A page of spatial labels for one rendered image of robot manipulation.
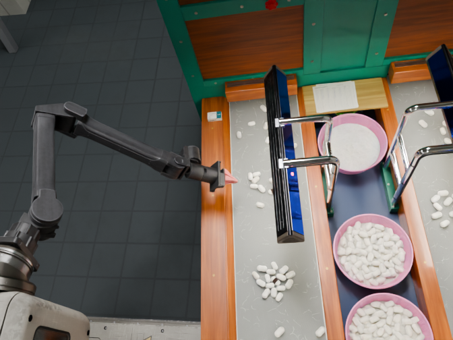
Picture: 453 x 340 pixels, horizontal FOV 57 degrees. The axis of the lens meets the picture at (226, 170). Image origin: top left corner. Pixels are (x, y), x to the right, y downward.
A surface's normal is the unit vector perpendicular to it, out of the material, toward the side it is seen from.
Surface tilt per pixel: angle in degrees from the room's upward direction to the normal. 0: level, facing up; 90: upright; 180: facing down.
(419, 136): 0
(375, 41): 90
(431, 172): 0
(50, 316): 90
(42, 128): 37
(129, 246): 0
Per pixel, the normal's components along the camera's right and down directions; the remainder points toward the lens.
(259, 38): 0.02, 0.89
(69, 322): 0.98, 0.03
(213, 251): -0.15, -0.45
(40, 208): 0.48, -0.60
